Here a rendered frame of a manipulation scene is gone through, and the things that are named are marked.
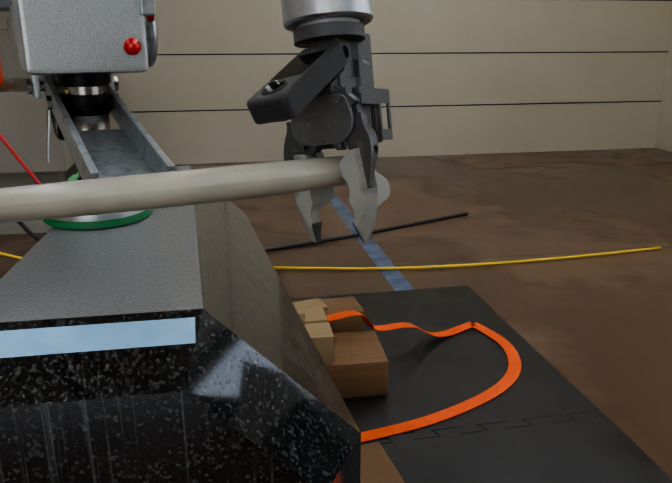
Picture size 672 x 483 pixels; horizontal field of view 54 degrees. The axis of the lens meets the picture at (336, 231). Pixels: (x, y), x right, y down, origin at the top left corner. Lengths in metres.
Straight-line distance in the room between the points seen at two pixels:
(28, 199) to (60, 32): 0.76
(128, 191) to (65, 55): 0.79
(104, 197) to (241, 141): 5.76
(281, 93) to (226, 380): 0.49
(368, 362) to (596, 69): 5.57
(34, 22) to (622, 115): 6.76
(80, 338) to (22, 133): 3.26
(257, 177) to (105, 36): 0.81
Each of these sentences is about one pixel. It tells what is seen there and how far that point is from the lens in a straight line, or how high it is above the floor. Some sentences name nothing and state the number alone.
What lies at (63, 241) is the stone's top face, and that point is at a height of 0.81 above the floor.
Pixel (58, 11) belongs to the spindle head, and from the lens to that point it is 1.33.
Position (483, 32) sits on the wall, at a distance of 6.77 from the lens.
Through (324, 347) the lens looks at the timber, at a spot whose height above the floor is 0.20.
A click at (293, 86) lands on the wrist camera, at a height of 1.13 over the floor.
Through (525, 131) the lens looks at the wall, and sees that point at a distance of 7.05.
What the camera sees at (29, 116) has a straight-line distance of 4.15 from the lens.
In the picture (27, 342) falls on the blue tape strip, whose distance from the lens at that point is 0.98.
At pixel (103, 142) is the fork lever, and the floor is 0.99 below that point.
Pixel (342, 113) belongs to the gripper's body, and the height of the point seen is 1.11.
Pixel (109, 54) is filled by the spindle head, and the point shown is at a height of 1.14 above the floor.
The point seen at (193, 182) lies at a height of 1.06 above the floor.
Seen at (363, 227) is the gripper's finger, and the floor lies 1.00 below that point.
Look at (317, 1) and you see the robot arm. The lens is 0.64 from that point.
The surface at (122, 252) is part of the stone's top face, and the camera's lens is 1.23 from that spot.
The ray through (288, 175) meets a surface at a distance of 0.59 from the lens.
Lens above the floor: 1.18
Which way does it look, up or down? 17 degrees down
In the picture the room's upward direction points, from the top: straight up
